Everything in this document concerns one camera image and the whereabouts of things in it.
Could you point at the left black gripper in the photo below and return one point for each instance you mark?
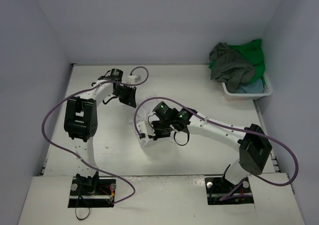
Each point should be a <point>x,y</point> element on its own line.
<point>127,96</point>

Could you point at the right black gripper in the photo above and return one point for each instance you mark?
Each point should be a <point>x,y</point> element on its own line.
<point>159,130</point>

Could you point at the white t shirt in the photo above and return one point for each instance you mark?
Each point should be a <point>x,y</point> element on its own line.
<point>142,115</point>

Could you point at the grey t shirt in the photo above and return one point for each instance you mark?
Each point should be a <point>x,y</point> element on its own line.
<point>230,67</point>

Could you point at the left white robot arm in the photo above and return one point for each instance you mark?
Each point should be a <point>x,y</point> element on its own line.
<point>81,123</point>

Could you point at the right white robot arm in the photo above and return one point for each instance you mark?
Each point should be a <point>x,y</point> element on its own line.
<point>253,148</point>

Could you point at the light blue t shirt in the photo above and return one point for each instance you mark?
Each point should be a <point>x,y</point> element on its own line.
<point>253,88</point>

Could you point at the white laundry basket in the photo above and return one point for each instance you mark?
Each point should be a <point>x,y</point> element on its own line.
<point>267,91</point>

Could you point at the green t shirt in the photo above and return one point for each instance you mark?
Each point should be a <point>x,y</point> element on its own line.
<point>253,52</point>

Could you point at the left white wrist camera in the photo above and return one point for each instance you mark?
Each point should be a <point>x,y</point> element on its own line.
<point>133,79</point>

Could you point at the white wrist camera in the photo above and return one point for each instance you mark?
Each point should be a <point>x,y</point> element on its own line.
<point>145,131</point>
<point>133,79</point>

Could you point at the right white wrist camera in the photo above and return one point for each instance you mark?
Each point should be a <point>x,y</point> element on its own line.
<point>145,131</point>

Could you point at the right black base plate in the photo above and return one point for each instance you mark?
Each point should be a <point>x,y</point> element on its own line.
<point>221,192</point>

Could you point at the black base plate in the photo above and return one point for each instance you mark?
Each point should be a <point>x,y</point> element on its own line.
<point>221,192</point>
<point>103,196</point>

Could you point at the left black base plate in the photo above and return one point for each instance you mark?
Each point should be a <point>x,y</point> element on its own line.
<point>103,196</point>

